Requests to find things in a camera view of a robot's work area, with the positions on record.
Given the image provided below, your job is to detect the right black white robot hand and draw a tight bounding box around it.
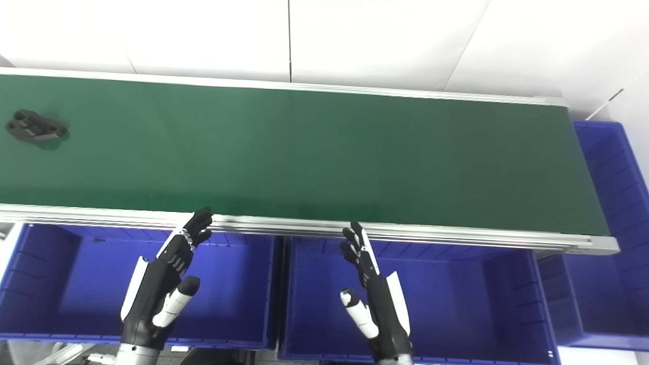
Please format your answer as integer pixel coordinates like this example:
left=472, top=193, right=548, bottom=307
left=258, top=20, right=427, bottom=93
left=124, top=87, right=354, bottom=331
left=338, top=221, right=414, bottom=362

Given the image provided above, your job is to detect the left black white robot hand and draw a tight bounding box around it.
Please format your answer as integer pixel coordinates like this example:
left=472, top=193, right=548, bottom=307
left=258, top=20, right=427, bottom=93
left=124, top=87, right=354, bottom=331
left=120, top=207, right=213, bottom=351

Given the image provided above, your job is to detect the black flanged metal part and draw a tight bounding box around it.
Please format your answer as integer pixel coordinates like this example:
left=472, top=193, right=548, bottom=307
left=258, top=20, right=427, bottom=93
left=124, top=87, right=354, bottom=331
left=5, top=109, right=69, bottom=144

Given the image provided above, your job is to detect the blue plastic bin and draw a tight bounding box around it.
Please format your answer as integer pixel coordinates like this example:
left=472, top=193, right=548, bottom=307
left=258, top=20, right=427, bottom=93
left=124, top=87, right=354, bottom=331
left=278, top=236, right=561, bottom=365
left=0, top=223, right=280, bottom=351
left=537, top=120, right=649, bottom=352

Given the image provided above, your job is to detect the green conveyor belt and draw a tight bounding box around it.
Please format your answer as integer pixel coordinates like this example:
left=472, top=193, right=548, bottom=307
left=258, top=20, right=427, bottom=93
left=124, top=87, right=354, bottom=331
left=0, top=67, right=621, bottom=256
left=0, top=75, right=609, bottom=237

